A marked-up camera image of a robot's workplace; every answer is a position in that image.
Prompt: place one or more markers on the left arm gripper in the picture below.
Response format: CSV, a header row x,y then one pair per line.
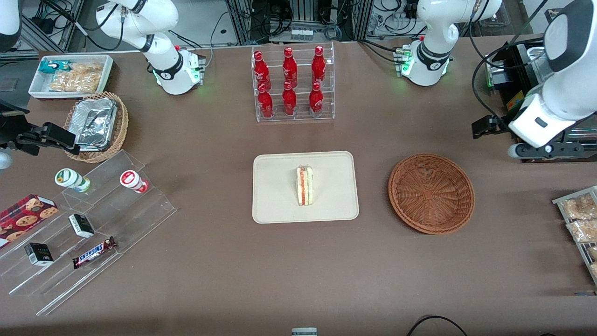
x,y
500,125

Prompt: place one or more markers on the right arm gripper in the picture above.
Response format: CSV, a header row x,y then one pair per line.
x,y
9,131

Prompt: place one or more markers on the triangle sandwich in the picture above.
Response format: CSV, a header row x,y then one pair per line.
x,y
308,186

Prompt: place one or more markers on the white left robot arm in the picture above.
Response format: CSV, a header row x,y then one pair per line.
x,y
436,28

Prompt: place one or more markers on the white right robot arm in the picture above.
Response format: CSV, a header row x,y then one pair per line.
x,y
163,70

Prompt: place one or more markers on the tan wicker basket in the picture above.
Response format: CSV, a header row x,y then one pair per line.
x,y
119,130

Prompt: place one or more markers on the brown round wicker basket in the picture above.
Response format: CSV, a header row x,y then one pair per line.
x,y
431,193

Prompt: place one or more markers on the cream rectangular tray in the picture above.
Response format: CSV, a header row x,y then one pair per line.
x,y
280,196

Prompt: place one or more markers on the green lidded drink cup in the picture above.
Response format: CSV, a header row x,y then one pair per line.
x,y
70,178

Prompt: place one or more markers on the white rectangular bin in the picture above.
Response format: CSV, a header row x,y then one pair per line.
x,y
37,91

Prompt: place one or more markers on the aluminium foil container stack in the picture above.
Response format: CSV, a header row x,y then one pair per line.
x,y
95,123

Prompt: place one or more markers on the clear bag of chips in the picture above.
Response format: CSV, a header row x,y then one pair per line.
x,y
74,83
88,68

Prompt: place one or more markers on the black hot display case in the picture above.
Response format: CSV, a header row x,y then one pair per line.
x,y
515,65

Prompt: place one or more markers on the teal snack packet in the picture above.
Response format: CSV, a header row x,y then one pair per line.
x,y
53,66

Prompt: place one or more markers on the steel food pan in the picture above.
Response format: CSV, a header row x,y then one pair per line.
x,y
536,65

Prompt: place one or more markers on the red cookie box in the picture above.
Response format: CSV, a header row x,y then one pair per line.
x,y
25,214

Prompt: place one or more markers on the small black box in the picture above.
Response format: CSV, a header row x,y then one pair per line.
x,y
38,254
81,225

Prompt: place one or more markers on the metal snack rack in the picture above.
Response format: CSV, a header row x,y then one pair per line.
x,y
556,201

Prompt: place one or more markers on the red lidded drink cup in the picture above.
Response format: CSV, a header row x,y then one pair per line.
x,y
132,180

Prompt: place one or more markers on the clear bag of fried snacks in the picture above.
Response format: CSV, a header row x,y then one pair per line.
x,y
592,253
583,231
593,270
580,206

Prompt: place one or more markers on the clear acrylic tiered shelf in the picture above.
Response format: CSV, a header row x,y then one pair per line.
x,y
140,219

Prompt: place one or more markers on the Snickers chocolate bar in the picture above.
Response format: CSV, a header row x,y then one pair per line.
x,y
93,253

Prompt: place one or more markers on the red drink bottle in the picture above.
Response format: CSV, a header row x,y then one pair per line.
x,y
266,102
289,100
289,67
316,100
261,70
318,65

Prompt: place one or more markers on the clear acrylic bottle rack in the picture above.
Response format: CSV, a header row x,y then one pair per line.
x,y
301,119

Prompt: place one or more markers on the aluminium equipment rack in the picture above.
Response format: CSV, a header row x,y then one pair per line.
x,y
303,18

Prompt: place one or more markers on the small grey device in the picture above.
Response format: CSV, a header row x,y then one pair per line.
x,y
304,332

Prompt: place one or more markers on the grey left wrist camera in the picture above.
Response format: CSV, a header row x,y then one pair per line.
x,y
555,149

